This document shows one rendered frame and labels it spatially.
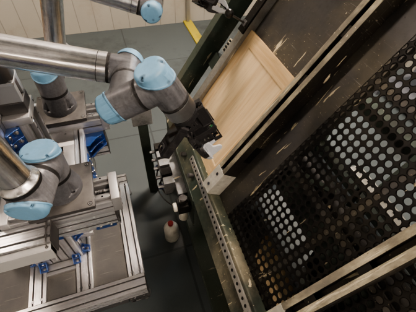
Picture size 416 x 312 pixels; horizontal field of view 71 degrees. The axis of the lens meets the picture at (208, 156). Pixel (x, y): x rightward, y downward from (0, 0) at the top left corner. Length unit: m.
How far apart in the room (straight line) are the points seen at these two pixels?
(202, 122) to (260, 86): 0.55
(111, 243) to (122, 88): 1.45
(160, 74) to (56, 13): 0.89
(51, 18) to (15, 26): 3.25
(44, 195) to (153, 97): 0.50
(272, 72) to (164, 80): 0.68
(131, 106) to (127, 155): 2.03
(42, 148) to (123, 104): 0.46
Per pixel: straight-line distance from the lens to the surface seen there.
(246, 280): 1.14
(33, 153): 1.05
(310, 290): 0.94
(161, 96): 0.63
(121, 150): 2.73
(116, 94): 0.67
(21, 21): 4.66
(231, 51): 1.44
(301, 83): 1.04
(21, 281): 2.09
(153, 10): 1.18
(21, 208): 0.97
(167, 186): 1.50
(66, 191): 1.15
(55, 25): 1.46
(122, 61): 0.77
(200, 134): 0.74
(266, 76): 1.24
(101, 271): 1.94
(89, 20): 4.58
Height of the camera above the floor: 1.97
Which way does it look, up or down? 49 degrees down
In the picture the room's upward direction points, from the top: 4 degrees clockwise
